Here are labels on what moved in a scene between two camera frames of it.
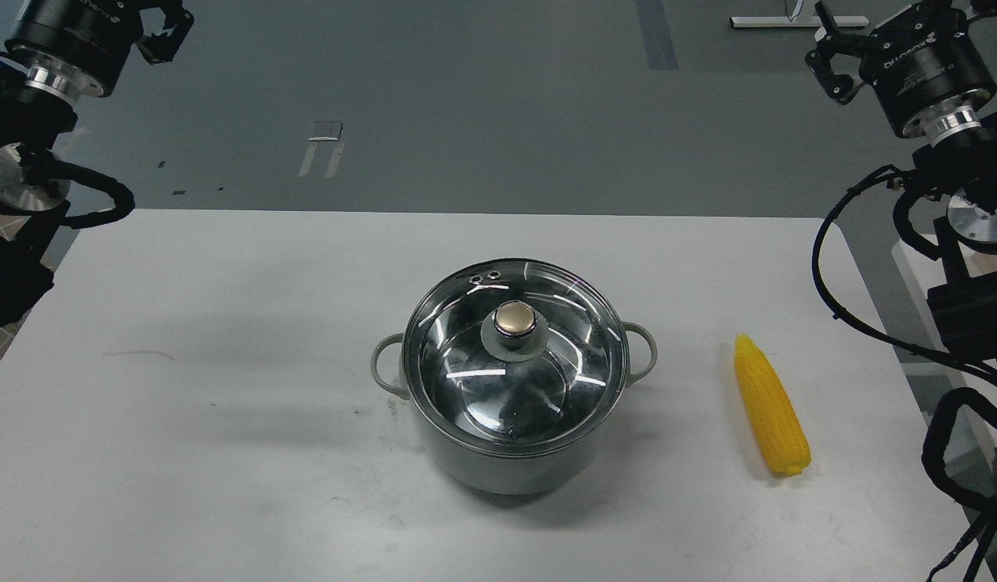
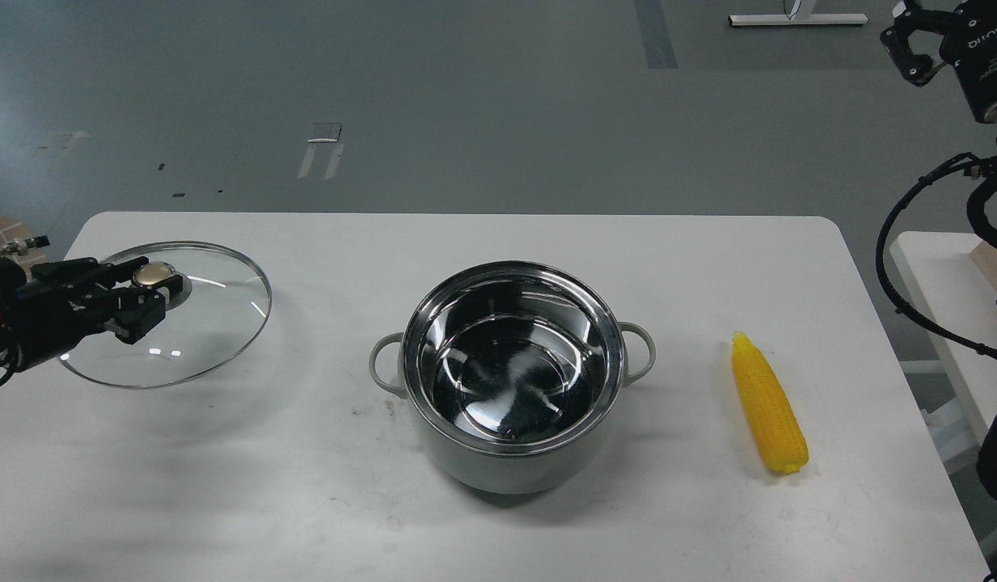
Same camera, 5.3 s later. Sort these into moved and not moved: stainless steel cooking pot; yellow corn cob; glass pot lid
Moved: glass pot lid
Not moved: stainless steel cooking pot; yellow corn cob
